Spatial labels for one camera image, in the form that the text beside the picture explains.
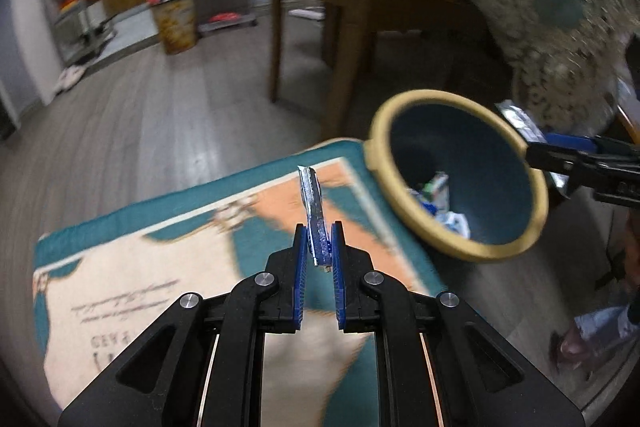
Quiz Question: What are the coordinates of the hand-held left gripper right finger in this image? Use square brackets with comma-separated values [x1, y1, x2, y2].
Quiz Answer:
[330, 221, 586, 427]

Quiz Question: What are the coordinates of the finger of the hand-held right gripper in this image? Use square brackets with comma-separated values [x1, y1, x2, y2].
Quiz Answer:
[525, 141, 594, 174]
[544, 133, 601, 152]

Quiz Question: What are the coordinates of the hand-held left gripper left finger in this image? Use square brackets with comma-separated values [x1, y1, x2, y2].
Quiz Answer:
[57, 223, 308, 427]

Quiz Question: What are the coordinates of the silver blue foil wrapper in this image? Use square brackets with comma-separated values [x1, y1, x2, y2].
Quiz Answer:
[297, 165, 335, 272]

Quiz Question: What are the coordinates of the blue bin with yellow rim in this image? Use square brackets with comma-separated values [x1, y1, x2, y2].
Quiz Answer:
[366, 89, 550, 264]

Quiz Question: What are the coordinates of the clear plastic bag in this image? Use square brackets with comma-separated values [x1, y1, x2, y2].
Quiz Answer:
[435, 212, 471, 239]

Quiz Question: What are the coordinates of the teal lace-trimmed tablecloth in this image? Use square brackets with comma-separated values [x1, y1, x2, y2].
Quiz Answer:
[385, 0, 640, 142]

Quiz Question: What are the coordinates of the teal orange printed cushion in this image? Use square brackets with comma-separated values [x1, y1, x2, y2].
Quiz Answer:
[32, 138, 451, 427]

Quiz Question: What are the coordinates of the person's leg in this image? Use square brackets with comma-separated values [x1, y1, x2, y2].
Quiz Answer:
[550, 302, 640, 380]

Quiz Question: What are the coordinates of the wooden chair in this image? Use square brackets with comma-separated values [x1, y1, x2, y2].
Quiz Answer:
[262, 0, 461, 138]

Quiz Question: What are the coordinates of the patterned waste bin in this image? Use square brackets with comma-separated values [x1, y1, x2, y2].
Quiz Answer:
[145, 0, 197, 56]

